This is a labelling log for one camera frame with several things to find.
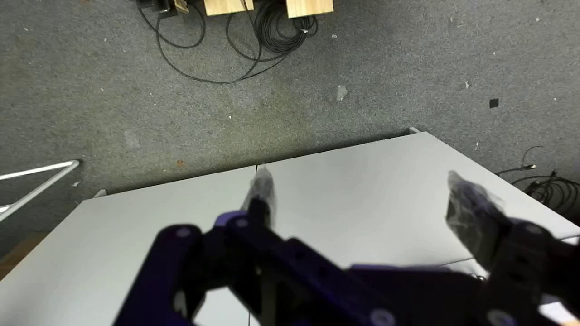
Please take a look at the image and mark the white base cabinet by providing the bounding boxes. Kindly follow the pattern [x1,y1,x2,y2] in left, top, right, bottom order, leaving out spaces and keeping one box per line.
[0,133,578,326]

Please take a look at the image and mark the wooden leg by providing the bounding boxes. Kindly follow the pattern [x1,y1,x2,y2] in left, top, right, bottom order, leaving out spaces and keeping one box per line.
[203,0,254,17]
[286,0,334,19]

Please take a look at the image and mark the black cable bundle right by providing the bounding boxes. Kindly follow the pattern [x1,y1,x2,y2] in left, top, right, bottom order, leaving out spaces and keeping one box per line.
[495,144,580,222]

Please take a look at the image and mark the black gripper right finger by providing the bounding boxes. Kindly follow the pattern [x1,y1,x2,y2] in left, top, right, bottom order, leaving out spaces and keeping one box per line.
[446,171,511,271]

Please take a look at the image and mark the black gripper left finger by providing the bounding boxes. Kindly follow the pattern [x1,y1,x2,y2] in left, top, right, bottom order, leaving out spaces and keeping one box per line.
[243,167,277,227]

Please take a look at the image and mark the black floor cable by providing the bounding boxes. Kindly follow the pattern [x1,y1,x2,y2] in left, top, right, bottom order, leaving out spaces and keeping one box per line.
[136,0,321,86]

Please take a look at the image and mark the white metal rack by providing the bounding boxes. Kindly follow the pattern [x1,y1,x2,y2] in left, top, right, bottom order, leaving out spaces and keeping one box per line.
[0,160,82,222]

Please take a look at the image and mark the wooden leg left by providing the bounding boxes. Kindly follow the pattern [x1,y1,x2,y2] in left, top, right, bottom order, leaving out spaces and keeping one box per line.
[203,0,254,17]

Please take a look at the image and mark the wooden leg right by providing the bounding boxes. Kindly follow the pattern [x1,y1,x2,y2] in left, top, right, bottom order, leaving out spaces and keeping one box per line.
[286,0,334,19]

